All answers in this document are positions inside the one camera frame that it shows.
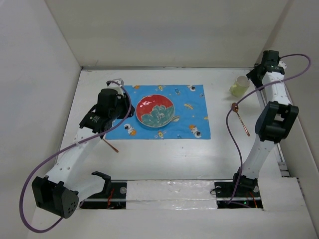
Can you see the blue space-print cloth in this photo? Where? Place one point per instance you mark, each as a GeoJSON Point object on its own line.
{"type": "Point", "coordinates": [190, 120]}

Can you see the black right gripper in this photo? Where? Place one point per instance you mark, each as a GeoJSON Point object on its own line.
{"type": "Point", "coordinates": [252, 74]}

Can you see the pale yellow mug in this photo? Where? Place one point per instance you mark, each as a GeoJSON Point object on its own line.
{"type": "Point", "coordinates": [240, 86]}

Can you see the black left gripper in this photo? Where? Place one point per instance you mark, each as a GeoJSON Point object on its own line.
{"type": "Point", "coordinates": [123, 98]}

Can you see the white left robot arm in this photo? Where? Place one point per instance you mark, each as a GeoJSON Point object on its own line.
{"type": "Point", "coordinates": [58, 191]}

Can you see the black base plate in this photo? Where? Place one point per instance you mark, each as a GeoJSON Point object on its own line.
{"type": "Point", "coordinates": [243, 198]}
{"type": "Point", "coordinates": [114, 199]}

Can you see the copper fork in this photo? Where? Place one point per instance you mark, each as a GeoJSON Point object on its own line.
{"type": "Point", "coordinates": [111, 146]}

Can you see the copper spoon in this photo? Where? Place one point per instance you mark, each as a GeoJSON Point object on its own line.
{"type": "Point", "coordinates": [235, 109]}

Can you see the red and teal plate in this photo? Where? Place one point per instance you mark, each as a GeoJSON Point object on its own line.
{"type": "Point", "coordinates": [155, 111]}

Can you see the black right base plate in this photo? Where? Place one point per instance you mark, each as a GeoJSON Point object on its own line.
{"type": "Point", "coordinates": [243, 198]}

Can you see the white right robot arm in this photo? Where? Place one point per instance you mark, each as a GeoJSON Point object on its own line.
{"type": "Point", "coordinates": [274, 123]}

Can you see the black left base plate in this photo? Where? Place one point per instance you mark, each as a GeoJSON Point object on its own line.
{"type": "Point", "coordinates": [114, 199]}

